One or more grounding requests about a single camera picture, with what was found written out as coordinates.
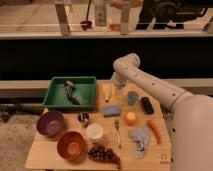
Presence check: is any small metal cup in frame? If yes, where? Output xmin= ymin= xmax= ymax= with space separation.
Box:
xmin=78 ymin=112 xmax=89 ymax=127

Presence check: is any pale yellow banana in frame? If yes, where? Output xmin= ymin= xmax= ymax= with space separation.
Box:
xmin=104 ymin=86 xmax=112 ymax=102

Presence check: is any blue sponge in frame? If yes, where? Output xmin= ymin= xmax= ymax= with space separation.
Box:
xmin=102 ymin=105 xmax=121 ymax=117

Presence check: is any orange carrot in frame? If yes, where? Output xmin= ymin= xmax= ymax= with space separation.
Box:
xmin=147 ymin=120 xmax=161 ymax=144

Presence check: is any green plastic tray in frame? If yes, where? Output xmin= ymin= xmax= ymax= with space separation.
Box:
xmin=43 ymin=76 xmax=96 ymax=111

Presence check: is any blue cup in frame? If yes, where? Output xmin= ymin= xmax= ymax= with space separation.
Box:
xmin=127 ymin=91 xmax=139 ymax=105

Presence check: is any dark grape bunch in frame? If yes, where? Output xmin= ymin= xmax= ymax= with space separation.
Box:
xmin=88 ymin=145 xmax=121 ymax=169

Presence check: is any white cup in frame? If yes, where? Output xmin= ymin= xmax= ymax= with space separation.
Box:
xmin=86 ymin=123 xmax=104 ymax=142

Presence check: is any blue grey cloth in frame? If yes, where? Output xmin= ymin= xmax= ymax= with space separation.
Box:
xmin=128 ymin=127 xmax=150 ymax=159

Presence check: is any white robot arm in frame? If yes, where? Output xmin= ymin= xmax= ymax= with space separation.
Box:
xmin=111 ymin=53 xmax=213 ymax=171

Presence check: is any orange bowl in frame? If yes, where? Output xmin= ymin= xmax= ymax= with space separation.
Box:
xmin=57 ymin=131 xmax=86 ymax=161

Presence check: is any orange fruit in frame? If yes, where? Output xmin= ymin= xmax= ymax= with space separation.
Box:
xmin=124 ymin=112 xmax=136 ymax=125

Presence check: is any grey black tool in tray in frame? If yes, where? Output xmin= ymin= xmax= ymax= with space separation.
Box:
xmin=64 ymin=80 xmax=79 ymax=105

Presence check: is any purple bowl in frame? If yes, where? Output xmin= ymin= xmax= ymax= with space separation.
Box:
xmin=36 ymin=110 xmax=64 ymax=136

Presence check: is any wooden board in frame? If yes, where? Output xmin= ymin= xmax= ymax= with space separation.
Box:
xmin=25 ymin=82 xmax=171 ymax=171

